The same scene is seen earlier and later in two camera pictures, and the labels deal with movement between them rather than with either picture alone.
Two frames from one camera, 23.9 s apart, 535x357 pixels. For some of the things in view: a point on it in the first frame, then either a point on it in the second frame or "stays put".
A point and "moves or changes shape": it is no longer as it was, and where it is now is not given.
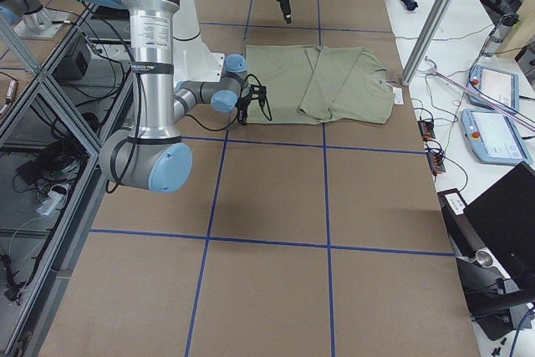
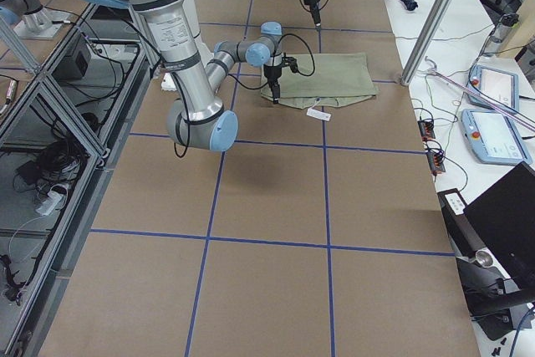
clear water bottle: (501, 33) stays put
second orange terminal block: (435, 162) stays put
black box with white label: (464, 237) stays put
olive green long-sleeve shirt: (317, 85) moves or changes shape
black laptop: (504, 216) stays put
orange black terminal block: (426, 130) stays put
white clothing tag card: (398, 95) -> (318, 114)
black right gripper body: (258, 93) -> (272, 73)
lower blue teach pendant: (494, 137) stays put
